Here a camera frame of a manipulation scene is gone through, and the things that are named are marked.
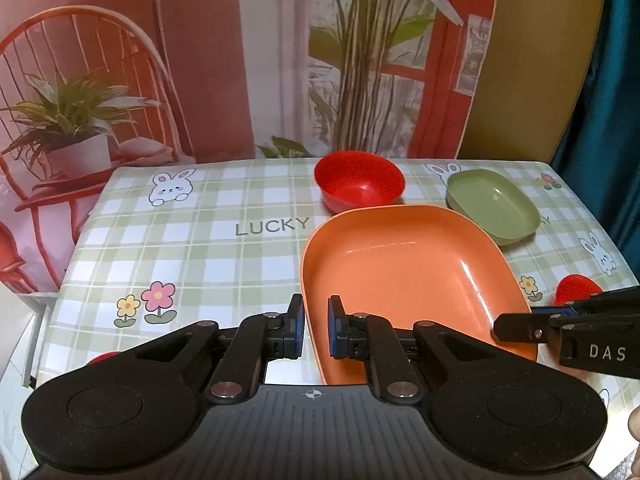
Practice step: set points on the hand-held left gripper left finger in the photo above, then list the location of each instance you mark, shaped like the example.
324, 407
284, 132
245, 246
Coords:
296, 327

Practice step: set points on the large red bowl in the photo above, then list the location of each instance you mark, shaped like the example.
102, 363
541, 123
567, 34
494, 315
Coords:
360, 182

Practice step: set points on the wooden board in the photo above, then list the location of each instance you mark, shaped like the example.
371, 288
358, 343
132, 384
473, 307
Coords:
540, 60

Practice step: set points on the small red bowl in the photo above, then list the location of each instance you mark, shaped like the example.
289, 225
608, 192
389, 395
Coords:
577, 290
100, 359

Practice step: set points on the green oval dish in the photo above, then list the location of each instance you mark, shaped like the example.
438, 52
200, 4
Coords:
492, 205

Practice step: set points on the teal curtain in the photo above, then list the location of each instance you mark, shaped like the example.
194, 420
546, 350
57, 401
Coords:
615, 110

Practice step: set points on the checked bunny tablecloth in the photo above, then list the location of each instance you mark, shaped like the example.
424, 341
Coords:
200, 260

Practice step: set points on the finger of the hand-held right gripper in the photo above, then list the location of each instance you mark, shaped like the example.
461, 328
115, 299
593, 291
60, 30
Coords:
605, 300
525, 327

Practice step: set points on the orange rectangular plate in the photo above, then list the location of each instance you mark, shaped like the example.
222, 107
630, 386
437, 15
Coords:
400, 270

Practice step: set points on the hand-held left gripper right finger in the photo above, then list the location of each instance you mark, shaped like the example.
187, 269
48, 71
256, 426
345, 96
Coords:
334, 327

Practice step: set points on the person's right hand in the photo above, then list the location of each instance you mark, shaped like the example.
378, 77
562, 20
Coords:
635, 425

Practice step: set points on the white frame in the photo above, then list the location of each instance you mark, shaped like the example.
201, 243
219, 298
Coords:
31, 350

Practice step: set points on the printed backdrop cloth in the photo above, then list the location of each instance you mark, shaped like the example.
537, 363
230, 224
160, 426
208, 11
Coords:
225, 60

